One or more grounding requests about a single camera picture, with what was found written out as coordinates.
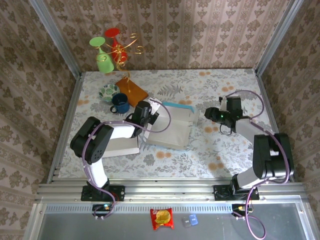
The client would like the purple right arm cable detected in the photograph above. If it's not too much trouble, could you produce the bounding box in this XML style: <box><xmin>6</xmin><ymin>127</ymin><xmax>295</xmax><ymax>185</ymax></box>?
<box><xmin>225</xmin><ymin>89</ymin><xmax>291</xmax><ymax>240</ymax></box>

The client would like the aluminium mounting rail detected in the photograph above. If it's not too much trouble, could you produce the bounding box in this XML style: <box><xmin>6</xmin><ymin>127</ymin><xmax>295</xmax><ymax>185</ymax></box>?
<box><xmin>34</xmin><ymin>182</ymin><xmax>307</xmax><ymax>203</ymax></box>

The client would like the red snack packet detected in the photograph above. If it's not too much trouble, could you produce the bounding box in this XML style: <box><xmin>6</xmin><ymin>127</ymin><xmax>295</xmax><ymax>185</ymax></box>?
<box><xmin>149</xmin><ymin>207</ymin><xmax>175</xmax><ymax>231</ymax></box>

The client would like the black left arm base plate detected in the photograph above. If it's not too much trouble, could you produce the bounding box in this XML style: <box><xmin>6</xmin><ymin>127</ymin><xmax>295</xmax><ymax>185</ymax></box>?
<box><xmin>80</xmin><ymin>185</ymin><xmax>126</xmax><ymax>202</ymax></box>

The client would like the blue paper box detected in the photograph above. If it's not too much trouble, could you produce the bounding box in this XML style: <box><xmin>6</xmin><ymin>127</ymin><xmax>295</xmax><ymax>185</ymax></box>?
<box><xmin>144</xmin><ymin>101</ymin><xmax>198</xmax><ymax>151</ymax></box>

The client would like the aluminium frame post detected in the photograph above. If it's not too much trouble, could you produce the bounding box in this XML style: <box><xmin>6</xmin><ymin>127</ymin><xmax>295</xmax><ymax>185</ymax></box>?
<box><xmin>27</xmin><ymin>0</ymin><xmax>82</xmax><ymax>78</ymax></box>
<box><xmin>254</xmin><ymin>0</ymin><xmax>307</xmax><ymax>76</ymax></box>

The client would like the white paper box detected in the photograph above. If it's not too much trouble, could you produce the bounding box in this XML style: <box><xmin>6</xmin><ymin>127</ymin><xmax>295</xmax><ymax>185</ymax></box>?
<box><xmin>101</xmin><ymin>136</ymin><xmax>140</xmax><ymax>159</ymax></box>

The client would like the dark blue enamel mug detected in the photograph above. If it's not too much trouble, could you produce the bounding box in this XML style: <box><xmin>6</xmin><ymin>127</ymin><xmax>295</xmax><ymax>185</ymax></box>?
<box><xmin>109</xmin><ymin>93</ymin><xmax>131</xmax><ymax>115</ymax></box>

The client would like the green wine glass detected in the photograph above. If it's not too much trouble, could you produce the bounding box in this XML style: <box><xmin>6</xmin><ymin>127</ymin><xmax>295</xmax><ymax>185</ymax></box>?
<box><xmin>89</xmin><ymin>36</ymin><xmax>115</xmax><ymax>75</ymax></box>

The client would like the floral tablecloth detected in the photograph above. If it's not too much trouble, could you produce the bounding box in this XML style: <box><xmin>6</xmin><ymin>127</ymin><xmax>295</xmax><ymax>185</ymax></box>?
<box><xmin>58</xmin><ymin>68</ymin><xmax>288</xmax><ymax>180</ymax></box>

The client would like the brown wooden board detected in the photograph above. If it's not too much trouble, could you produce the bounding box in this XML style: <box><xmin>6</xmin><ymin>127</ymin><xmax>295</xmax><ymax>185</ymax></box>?
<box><xmin>115</xmin><ymin>77</ymin><xmax>149</xmax><ymax>108</ymax></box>

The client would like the grey metal panel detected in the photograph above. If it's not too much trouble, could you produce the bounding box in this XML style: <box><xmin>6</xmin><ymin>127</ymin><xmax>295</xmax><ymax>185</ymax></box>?
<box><xmin>23</xmin><ymin>202</ymin><xmax>320</xmax><ymax>240</ymax></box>

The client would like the black connector box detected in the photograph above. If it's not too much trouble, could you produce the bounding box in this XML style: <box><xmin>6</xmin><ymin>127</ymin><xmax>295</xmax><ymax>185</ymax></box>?
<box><xmin>92</xmin><ymin>203</ymin><xmax>113</xmax><ymax>217</ymax></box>
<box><xmin>231</xmin><ymin>203</ymin><xmax>253</xmax><ymax>216</ymax></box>

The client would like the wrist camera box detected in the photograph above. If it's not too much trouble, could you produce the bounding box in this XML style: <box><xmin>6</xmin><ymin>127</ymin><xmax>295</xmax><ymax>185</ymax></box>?
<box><xmin>148</xmin><ymin>97</ymin><xmax>164</xmax><ymax>114</ymax></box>
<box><xmin>218</xmin><ymin>96</ymin><xmax>230</xmax><ymax>111</ymax></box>

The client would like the aluminium table side rail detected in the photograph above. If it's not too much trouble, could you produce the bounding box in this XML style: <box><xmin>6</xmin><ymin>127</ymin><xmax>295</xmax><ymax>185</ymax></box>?
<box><xmin>46</xmin><ymin>73</ymin><xmax>84</xmax><ymax>185</ymax></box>
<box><xmin>255</xmin><ymin>71</ymin><xmax>295</xmax><ymax>182</ymax></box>

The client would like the red wine glass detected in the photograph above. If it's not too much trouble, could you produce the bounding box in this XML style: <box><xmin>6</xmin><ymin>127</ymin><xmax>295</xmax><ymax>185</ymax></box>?
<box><xmin>104</xmin><ymin>28</ymin><xmax>129</xmax><ymax>63</ymax></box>

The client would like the gold wire glass rack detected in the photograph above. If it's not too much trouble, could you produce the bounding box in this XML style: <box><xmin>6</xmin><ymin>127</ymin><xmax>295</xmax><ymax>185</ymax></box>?
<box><xmin>99</xmin><ymin>32</ymin><xmax>145</xmax><ymax>93</ymax></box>

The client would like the green patterned bowl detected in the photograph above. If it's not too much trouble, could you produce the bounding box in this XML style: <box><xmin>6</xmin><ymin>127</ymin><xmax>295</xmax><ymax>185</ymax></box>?
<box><xmin>98</xmin><ymin>84</ymin><xmax>120</xmax><ymax>103</ymax></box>

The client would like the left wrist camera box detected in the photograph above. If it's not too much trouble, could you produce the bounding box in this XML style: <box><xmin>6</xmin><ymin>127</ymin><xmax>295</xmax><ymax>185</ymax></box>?
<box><xmin>148</xmin><ymin>97</ymin><xmax>164</xmax><ymax>114</ymax></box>

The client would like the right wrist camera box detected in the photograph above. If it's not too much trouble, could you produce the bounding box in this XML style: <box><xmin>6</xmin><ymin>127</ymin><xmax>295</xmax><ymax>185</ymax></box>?
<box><xmin>218</xmin><ymin>96</ymin><xmax>230</xmax><ymax>111</ymax></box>

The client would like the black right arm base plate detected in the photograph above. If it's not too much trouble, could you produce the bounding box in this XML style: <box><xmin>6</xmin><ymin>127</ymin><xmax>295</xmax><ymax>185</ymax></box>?
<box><xmin>213</xmin><ymin>184</ymin><xmax>260</xmax><ymax>201</ymax></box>

